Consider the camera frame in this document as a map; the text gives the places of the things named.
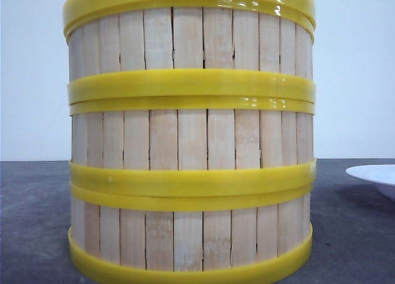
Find bamboo steamer drawer carried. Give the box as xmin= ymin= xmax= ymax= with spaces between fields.
xmin=70 ymin=100 xmax=315 ymax=200

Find bamboo steamer drawer yellow rims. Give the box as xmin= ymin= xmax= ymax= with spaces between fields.
xmin=64 ymin=0 xmax=315 ymax=104

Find bamboo steamer drawer bottom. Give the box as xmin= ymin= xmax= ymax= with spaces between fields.
xmin=69 ymin=194 xmax=312 ymax=282

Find white plate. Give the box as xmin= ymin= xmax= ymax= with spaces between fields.
xmin=346 ymin=164 xmax=395 ymax=201

